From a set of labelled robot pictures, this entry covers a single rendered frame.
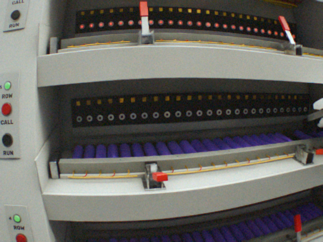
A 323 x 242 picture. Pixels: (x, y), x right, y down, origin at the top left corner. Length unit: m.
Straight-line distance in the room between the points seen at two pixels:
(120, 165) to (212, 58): 0.20
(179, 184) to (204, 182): 0.03
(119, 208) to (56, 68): 0.21
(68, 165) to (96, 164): 0.04
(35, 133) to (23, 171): 0.06
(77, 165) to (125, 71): 0.15
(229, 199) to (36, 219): 0.28
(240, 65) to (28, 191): 0.36
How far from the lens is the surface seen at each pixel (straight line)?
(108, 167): 0.41
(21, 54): 0.41
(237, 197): 0.42
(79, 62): 0.39
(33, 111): 0.38
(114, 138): 0.52
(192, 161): 0.43
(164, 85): 0.58
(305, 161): 0.48
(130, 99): 0.53
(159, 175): 0.31
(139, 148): 0.47
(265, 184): 0.43
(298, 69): 0.49
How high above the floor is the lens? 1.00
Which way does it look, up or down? 4 degrees up
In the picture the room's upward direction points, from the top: 3 degrees counter-clockwise
